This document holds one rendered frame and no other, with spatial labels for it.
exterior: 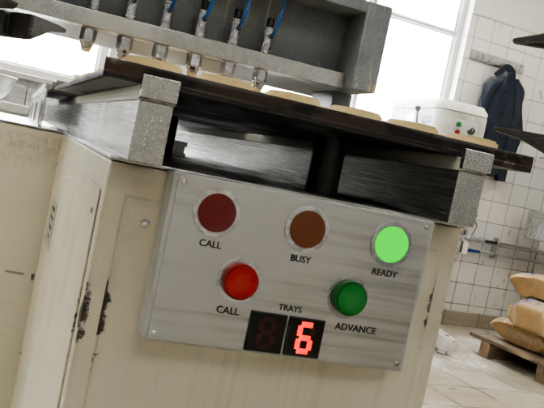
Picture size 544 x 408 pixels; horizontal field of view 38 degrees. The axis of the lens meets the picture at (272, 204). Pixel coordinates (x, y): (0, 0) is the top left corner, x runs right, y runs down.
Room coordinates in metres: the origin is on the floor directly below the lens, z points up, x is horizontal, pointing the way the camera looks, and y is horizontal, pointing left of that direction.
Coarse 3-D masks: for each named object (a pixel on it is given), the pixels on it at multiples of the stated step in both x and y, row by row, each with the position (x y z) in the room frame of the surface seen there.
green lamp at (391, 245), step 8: (384, 232) 0.69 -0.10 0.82; (392, 232) 0.69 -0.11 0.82; (400, 232) 0.70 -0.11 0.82; (376, 240) 0.69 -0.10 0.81; (384, 240) 0.69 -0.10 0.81; (392, 240) 0.70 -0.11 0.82; (400, 240) 0.70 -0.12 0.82; (376, 248) 0.69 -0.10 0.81; (384, 248) 0.69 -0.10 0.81; (392, 248) 0.70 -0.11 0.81; (400, 248) 0.70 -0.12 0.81; (384, 256) 0.69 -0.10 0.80; (392, 256) 0.70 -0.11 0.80; (400, 256) 0.70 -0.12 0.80
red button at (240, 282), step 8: (240, 264) 0.65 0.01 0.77; (224, 272) 0.65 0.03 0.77; (232, 272) 0.64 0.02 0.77; (240, 272) 0.65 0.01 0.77; (248, 272) 0.65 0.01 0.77; (256, 272) 0.65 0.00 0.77; (224, 280) 0.64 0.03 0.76; (232, 280) 0.64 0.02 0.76; (240, 280) 0.65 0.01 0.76; (248, 280) 0.65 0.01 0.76; (256, 280) 0.65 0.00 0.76; (224, 288) 0.65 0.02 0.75; (232, 288) 0.65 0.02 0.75; (240, 288) 0.65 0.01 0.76; (248, 288) 0.65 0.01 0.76; (256, 288) 0.65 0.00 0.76; (232, 296) 0.65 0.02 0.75; (240, 296) 0.65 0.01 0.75; (248, 296) 0.65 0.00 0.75
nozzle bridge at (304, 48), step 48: (48, 0) 1.32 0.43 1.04; (144, 0) 1.41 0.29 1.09; (192, 0) 1.44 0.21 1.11; (240, 0) 1.47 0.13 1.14; (288, 0) 1.49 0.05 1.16; (336, 0) 1.43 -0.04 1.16; (144, 48) 1.50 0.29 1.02; (192, 48) 1.39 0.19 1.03; (240, 48) 1.42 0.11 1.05; (288, 48) 1.50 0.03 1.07; (336, 48) 1.53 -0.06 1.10; (384, 48) 1.47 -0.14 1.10; (336, 96) 1.56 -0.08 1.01
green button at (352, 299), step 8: (336, 288) 0.68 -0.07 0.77; (344, 288) 0.68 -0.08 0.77; (352, 288) 0.68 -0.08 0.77; (360, 288) 0.68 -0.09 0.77; (336, 296) 0.68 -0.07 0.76; (344, 296) 0.68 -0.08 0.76; (352, 296) 0.68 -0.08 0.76; (360, 296) 0.68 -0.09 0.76; (336, 304) 0.68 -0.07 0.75; (344, 304) 0.68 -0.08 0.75; (352, 304) 0.68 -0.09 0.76; (360, 304) 0.68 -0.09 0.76; (344, 312) 0.68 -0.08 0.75; (352, 312) 0.68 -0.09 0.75
